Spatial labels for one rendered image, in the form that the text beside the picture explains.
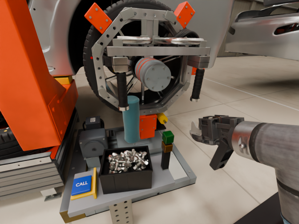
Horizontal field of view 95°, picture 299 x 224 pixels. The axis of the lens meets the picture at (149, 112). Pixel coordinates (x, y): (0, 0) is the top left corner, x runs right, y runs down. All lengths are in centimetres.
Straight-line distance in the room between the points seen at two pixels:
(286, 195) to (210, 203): 88
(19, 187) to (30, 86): 70
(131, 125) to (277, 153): 57
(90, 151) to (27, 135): 39
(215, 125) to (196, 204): 83
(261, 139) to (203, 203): 92
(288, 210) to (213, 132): 20
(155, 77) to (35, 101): 51
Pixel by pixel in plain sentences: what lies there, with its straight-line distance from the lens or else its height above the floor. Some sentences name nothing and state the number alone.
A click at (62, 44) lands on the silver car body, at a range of 118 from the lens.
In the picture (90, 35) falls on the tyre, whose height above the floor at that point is 101.
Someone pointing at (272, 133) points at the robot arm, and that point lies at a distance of 35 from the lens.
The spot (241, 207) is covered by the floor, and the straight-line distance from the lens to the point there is 131.
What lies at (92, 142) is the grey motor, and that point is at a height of 39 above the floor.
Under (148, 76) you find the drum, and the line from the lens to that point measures 62.
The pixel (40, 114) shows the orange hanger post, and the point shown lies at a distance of 76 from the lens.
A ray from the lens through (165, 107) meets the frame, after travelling 89.
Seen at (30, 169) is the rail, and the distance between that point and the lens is 110.
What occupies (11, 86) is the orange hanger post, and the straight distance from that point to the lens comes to 74.
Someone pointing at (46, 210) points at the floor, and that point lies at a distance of 129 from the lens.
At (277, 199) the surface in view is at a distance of 106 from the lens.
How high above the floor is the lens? 101
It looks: 29 degrees down
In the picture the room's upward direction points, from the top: 2 degrees clockwise
